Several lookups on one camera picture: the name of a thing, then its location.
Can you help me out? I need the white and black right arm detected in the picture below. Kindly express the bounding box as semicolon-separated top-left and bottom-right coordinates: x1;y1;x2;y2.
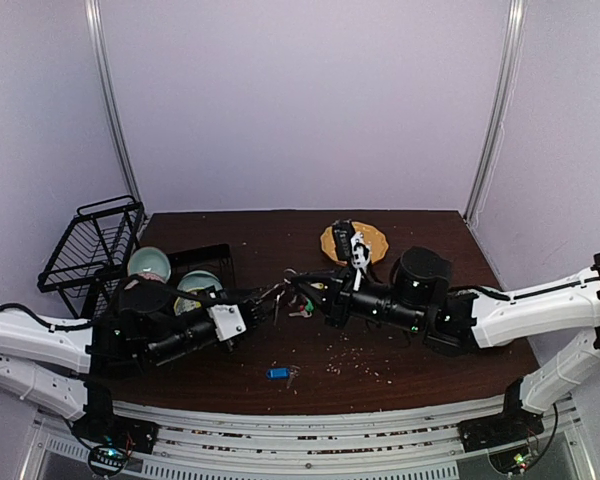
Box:
288;220;600;442

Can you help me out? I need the yellow polka dot plate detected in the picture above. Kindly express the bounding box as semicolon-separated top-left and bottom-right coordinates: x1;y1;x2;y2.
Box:
320;221;389;266

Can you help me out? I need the blue tag key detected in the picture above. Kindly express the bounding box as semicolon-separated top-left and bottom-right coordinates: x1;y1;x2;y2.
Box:
265;366;300;389

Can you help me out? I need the teal bowl in stand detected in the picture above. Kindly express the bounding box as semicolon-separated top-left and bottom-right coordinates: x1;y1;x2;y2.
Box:
127;246;172;283

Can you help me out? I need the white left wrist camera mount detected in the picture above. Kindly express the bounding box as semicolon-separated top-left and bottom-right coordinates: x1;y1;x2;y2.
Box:
207;305;247;342

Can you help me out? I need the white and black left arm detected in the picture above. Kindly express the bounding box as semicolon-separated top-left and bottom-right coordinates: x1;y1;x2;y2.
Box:
0;275;269;444

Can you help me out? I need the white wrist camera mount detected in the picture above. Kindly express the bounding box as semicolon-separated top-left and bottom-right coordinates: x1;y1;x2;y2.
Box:
351;232;371;292
207;305;247;342

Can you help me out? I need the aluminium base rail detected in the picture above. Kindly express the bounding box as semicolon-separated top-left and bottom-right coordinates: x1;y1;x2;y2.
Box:
16;396;600;479

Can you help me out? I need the black wire dish rack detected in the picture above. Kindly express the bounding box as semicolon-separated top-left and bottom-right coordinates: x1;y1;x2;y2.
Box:
37;195;146;318

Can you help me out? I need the left aluminium corner post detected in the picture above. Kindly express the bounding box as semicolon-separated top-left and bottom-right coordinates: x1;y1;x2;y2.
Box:
84;0;141;200

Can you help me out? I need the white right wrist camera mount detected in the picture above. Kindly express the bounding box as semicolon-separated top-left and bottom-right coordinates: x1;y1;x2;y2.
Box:
351;232;371;292

